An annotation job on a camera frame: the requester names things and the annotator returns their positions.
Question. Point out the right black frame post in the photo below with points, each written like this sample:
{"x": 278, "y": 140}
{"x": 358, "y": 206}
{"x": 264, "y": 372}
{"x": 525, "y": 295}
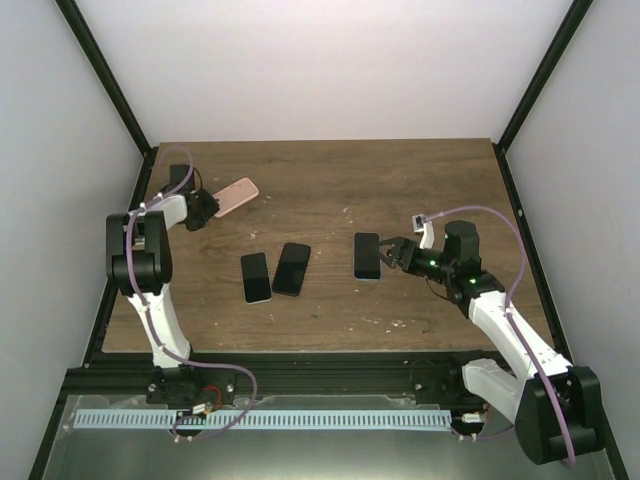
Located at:
{"x": 568, "y": 27}

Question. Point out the left black frame post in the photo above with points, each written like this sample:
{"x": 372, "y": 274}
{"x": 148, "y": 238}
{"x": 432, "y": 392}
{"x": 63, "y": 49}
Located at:
{"x": 92, "y": 51}

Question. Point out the pink phone case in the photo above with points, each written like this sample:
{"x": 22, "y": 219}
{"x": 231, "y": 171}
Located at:
{"x": 234, "y": 196}

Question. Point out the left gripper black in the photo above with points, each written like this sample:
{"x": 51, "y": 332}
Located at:
{"x": 211, "y": 209}

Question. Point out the white silver smartphone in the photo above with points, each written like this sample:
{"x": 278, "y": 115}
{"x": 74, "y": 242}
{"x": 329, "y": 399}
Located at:
{"x": 255, "y": 278}

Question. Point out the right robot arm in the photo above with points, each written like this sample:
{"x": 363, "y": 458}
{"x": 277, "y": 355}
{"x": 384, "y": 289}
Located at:
{"x": 554, "y": 407}

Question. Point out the light blue cable duct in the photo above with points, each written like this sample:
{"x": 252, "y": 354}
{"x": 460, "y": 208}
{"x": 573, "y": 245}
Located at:
{"x": 402, "y": 420}

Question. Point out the black phone case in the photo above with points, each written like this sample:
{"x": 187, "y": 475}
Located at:
{"x": 291, "y": 269}

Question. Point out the black frame post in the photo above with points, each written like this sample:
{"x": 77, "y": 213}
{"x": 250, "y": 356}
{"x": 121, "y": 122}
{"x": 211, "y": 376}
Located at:
{"x": 92, "y": 51}
{"x": 568, "y": 27}

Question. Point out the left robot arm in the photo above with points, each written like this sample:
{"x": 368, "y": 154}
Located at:
{"x": 139, "y": 260}

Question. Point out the clear magsafe phone case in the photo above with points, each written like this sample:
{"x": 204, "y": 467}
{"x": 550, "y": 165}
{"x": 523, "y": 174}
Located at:
{"x": 367, "y": 278}

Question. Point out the black aluminium front rail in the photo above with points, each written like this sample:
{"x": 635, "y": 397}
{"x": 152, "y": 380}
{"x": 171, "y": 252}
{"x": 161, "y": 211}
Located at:
{"x": 434, "y": 375}

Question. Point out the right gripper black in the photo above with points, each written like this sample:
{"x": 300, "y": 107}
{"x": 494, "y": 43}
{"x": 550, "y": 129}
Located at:
{"x": 400, "y": 244}

